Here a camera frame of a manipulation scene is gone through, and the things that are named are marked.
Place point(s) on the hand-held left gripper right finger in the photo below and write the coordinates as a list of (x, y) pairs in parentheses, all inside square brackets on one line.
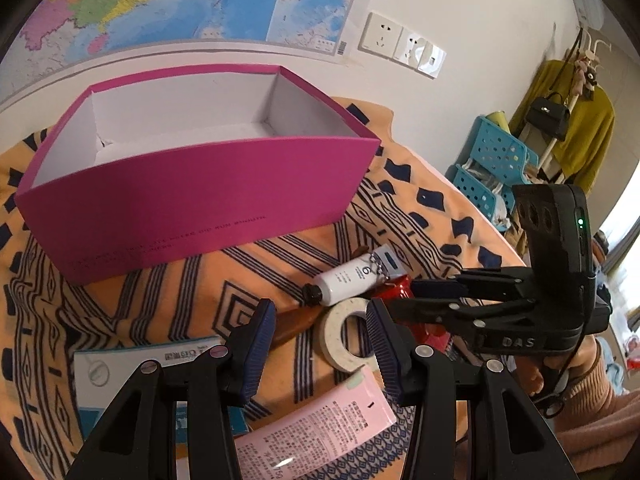
[(382, 347)]

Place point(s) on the white and blue carton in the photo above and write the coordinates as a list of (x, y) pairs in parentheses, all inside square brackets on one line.
[(115, 360)]

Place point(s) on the small red jar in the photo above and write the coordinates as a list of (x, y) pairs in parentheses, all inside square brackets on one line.
[(395, 290)]

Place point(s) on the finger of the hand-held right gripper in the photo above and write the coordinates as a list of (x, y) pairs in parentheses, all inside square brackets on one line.
[(435, 288), (415, 312)]

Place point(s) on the yellow sweater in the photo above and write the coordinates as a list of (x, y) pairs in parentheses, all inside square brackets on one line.
[(592, 130)]

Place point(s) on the white tape roll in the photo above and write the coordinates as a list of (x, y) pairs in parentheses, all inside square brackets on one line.
[(332, 332)]

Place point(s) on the orange patterned blanket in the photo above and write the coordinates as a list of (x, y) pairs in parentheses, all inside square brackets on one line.
[(425, 220)]

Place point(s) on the blue perforated plastic rack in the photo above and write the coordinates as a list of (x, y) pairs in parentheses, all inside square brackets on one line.
[(495, 150)]

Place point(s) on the white wall switch socket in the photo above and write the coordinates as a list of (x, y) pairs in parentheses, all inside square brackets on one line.
[(420, 52)]

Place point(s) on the hanging plush toy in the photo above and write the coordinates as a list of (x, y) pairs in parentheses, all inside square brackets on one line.
[(586, 75)]

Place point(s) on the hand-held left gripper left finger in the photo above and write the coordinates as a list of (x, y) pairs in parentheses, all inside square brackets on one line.
[(257, 345)]

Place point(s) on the yellow-green roll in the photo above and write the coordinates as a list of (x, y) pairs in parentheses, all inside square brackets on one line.
[(498, 121)]

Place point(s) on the pink tube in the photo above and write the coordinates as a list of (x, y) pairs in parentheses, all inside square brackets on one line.
[(320, 430)]

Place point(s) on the person's right hand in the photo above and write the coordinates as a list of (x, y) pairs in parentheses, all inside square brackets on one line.
[(531, 376)]

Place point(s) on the white air conditioner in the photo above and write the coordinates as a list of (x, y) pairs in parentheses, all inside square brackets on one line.
[(590, 7)]

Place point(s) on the white bottle with black cap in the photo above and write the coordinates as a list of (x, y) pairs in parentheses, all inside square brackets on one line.
[(350, 280)]

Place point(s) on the white coat rack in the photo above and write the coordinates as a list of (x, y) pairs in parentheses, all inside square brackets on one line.
[(582, 42)]

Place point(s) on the wall map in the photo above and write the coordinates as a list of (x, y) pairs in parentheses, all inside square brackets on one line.
[(150, 0)]

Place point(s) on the black handbag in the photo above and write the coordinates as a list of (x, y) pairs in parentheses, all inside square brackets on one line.
[(547, 117)]

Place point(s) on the pink cardboard box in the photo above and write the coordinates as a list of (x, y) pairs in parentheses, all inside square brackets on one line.
[(200, 210)]

